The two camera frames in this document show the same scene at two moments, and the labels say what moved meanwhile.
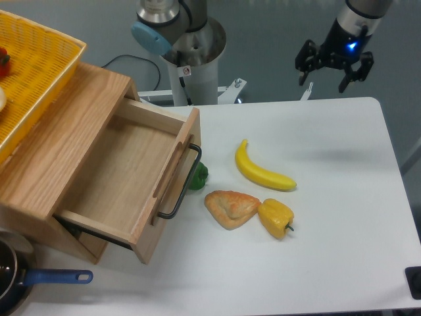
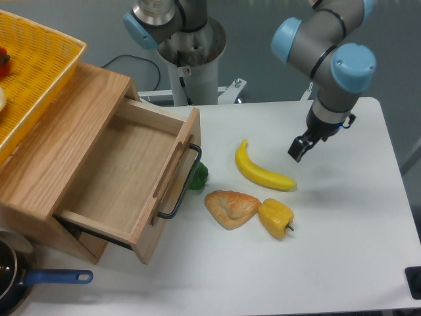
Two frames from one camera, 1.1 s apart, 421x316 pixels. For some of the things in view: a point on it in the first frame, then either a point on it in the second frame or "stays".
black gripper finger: x=367 y=61 to x=310 y=143
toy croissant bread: x=231 y=209 stays
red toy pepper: x=4 y=62 stays
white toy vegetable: x=2 y=99 stays
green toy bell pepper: x=198 y=179 stays
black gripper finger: x=307 y=60 to x=296 y=147
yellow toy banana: x=267 y=178 stays
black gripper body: x=341 y=47 to x=317 y=128
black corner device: x=413 y=276 stays
